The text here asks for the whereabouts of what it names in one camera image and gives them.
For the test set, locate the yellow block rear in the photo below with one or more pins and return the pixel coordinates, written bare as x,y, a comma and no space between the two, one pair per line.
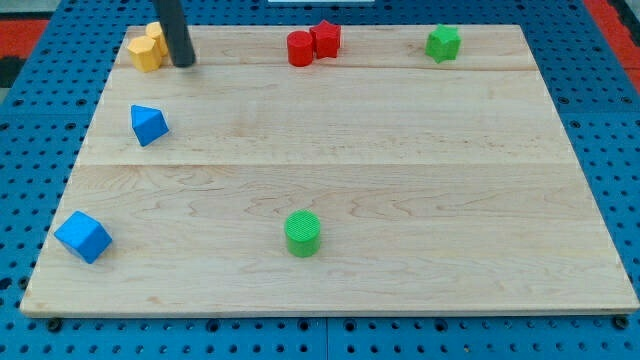
154,30

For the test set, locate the green star block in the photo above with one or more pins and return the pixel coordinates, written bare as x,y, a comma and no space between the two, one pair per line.
443,43

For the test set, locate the red star block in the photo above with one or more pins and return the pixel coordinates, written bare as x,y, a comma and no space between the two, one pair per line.
326,38

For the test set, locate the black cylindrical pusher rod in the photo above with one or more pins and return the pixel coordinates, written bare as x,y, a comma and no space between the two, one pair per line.
175,28

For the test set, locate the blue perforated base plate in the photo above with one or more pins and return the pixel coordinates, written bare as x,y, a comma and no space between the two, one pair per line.
46,114

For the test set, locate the green cylinder block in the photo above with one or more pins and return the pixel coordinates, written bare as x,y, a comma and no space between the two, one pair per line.
302,231

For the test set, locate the red cylinder block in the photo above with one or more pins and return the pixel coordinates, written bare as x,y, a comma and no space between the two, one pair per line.
299,48

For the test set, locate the wooden board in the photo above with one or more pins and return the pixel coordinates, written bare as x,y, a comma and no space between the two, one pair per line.
442,189

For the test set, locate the blue cube block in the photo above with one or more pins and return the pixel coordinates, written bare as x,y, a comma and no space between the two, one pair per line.
83,236

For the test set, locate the blue triangle block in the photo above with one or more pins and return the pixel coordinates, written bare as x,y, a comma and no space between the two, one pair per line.
148,124

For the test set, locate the yellow hexagon block front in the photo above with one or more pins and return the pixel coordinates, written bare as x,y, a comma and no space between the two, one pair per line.
144,53

